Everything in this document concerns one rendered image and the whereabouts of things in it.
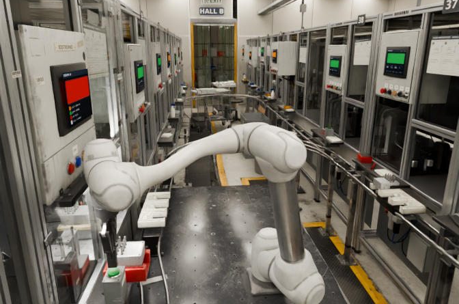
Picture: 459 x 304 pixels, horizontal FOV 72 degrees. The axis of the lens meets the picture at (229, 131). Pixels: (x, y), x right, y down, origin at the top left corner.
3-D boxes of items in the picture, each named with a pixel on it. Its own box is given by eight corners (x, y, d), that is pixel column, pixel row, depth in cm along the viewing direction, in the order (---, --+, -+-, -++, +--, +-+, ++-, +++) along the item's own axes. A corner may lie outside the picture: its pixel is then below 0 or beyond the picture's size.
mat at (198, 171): (233, 212, 355) (233, 211, 355) (180, 214, 350) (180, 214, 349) (212, 112, 918) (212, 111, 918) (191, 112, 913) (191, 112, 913)
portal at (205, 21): (236, 107, 988) (237, 18, 922) (192, 108, 976) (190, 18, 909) (236, 106, 998) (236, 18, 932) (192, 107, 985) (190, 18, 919)
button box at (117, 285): (123, 309, 109) (120, 279, 106) (99, 311, 108) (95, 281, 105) (128, 292, 116) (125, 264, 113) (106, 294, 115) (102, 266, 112)
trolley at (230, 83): (239, 119, 820) (240, 82, 795) (217, 120, 807) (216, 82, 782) (231, 113, 899) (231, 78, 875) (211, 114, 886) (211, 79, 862)
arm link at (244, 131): (225, 121, 125) (243, 128, 113) (262, 114, 133) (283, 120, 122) (226, 152, 128) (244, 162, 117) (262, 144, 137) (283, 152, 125)
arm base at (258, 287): (279, 262, 168) (279, 253, 166) (290, 294, 146) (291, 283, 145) (244, 264, 166) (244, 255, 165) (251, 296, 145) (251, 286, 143)
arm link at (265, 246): (270, 256, 164) (272, 218, 158) (294, 278, 148) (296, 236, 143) (244, 267, 156) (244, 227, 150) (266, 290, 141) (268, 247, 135)
